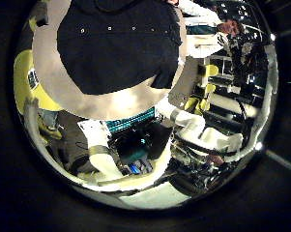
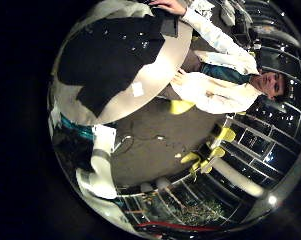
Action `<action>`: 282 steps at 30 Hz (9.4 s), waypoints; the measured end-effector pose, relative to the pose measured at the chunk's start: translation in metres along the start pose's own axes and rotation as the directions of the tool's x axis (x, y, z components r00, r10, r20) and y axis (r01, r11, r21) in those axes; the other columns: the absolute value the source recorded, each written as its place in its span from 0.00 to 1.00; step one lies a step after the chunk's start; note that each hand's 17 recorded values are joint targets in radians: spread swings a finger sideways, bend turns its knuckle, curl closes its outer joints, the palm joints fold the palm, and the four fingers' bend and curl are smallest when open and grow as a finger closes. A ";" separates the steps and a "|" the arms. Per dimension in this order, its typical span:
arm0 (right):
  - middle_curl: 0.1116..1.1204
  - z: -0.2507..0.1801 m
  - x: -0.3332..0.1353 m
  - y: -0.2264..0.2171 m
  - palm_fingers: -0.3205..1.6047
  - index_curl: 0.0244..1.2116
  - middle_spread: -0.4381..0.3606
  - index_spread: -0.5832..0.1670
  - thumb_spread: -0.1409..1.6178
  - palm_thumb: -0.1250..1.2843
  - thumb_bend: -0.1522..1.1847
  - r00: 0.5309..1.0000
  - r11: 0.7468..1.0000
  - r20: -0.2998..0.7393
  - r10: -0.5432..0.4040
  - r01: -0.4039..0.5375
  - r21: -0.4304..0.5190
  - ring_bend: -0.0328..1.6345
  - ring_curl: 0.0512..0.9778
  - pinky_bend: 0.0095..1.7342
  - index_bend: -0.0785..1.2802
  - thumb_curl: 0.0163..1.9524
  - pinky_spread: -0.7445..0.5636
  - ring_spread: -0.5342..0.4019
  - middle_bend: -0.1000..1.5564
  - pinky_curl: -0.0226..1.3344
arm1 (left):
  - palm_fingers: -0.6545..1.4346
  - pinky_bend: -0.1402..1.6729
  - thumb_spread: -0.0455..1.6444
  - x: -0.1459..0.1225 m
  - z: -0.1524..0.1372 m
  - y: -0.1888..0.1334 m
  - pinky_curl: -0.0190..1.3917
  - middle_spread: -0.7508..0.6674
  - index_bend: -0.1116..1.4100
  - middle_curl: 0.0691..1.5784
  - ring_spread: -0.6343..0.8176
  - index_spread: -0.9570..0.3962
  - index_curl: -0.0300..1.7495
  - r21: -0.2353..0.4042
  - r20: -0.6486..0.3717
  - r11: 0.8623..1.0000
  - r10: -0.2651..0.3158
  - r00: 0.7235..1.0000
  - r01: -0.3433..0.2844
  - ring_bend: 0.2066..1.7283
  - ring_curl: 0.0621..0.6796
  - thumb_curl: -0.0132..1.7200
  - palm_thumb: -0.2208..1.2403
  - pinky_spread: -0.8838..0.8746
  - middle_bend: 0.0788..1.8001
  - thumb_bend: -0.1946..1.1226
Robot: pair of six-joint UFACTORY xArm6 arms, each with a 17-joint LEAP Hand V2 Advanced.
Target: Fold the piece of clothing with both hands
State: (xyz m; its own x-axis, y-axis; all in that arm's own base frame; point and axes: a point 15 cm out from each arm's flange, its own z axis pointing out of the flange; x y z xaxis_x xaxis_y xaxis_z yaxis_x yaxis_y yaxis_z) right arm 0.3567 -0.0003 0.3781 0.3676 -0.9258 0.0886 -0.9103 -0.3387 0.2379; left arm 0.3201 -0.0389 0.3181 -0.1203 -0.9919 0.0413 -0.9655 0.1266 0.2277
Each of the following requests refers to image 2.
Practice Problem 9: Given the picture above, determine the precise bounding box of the white clothes pile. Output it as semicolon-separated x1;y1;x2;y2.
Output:
191;0;215;18

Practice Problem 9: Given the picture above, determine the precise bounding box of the black button shirt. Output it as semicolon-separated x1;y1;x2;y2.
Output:
58;14;166;118

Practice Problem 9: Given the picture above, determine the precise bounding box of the red curved rail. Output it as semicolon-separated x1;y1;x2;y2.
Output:
136;220;224;233

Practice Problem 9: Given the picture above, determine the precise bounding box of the yellow chair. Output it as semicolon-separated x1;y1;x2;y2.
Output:
169;99;197;116
208;146;226;159
180;151;202;165
199;159;214;175
218;126;237;143

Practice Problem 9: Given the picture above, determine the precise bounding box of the white storage box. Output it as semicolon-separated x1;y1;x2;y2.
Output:
219;0;238;27

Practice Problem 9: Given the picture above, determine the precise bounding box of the black floor cable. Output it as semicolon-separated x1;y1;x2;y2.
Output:
114;133;166;154

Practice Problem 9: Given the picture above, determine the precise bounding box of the person in white jacket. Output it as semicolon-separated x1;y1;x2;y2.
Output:
149;0;291;116

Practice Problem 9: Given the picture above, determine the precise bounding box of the white round column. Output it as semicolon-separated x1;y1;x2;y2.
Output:
212;159;265;198

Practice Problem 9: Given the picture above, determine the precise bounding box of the white paper label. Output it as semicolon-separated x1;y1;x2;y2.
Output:
131;81;145;98

